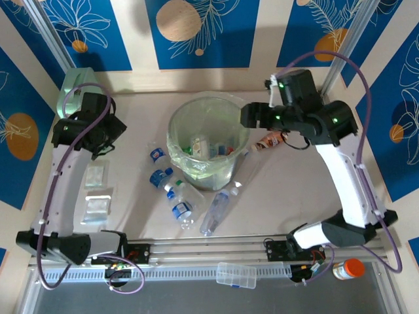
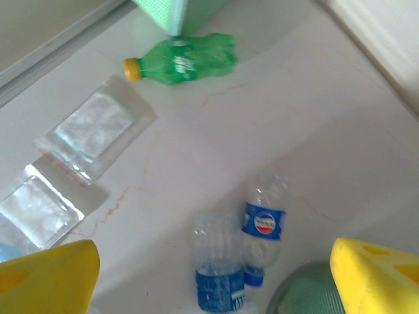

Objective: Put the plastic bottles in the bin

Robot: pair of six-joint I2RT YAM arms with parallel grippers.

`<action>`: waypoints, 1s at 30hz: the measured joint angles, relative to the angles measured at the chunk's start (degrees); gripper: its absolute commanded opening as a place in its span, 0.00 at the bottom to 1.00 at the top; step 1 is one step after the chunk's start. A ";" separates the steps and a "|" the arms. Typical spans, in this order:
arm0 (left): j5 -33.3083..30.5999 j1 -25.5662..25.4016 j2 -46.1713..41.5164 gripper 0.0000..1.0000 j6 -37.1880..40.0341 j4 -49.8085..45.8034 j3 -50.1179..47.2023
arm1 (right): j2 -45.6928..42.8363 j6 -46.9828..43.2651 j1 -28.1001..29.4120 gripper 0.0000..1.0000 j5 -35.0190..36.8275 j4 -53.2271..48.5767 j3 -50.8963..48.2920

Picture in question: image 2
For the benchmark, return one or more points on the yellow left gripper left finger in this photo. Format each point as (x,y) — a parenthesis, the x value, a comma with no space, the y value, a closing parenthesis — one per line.
(46,281)

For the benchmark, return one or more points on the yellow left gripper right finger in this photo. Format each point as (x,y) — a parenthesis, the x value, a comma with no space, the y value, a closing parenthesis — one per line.
(376,284)

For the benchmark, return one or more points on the clear round waste bin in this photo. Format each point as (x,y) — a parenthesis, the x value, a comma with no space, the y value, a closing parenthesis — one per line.
(304,291)

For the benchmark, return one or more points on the clear zip bag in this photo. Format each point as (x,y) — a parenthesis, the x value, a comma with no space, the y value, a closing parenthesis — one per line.
(36,209)
(95,127)

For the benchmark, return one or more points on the clear bottle round logo label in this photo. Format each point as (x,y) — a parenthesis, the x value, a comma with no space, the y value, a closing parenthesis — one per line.
(263,222)

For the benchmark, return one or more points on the Pocari Sweat clear bottle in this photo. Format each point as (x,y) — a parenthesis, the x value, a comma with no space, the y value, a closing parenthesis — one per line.
(219,288)

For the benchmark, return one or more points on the green bottle with yellow cap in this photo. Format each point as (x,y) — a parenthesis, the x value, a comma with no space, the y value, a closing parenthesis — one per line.
(183,62)

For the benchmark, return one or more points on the mint green case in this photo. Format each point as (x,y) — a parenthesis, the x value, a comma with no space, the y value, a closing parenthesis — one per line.
(170,13)

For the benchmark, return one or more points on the aluminium table edge rail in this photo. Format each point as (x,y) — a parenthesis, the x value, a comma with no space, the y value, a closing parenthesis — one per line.
(65,47)

